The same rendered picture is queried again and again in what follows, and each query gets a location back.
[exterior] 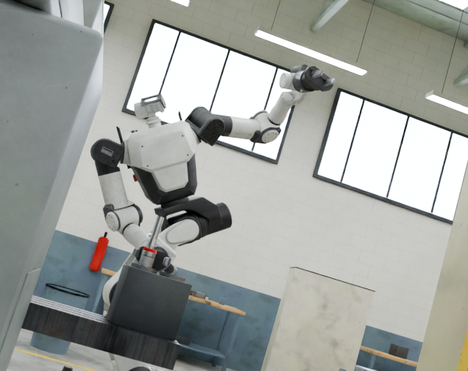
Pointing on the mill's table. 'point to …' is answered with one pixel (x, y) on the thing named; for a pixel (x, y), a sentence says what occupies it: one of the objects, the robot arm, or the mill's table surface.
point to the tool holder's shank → (155, 232)
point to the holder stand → (149, 301)
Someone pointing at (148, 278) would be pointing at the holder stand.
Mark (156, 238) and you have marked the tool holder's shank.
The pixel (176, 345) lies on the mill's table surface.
